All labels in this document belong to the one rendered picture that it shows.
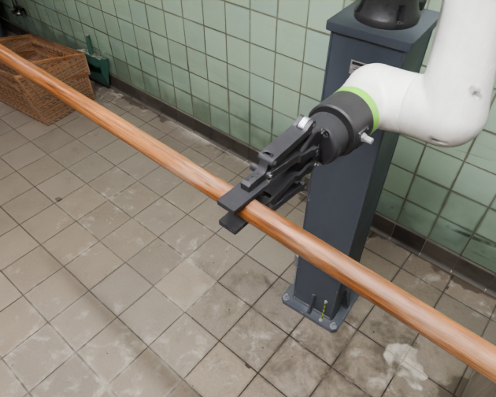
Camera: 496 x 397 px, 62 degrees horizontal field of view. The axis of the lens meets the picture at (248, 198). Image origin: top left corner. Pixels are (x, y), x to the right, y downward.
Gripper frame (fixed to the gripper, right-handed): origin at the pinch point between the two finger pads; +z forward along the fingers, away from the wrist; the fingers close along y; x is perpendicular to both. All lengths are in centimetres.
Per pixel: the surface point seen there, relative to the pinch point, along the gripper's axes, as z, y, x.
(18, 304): 23, 120, 111
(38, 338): 25, 120, 90
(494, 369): 1.6, -1.0, -32.2
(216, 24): -116, 46, 121
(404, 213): -118, 102, 6
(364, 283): 1.4, -1.2, -18.4
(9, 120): -42, 120, 247
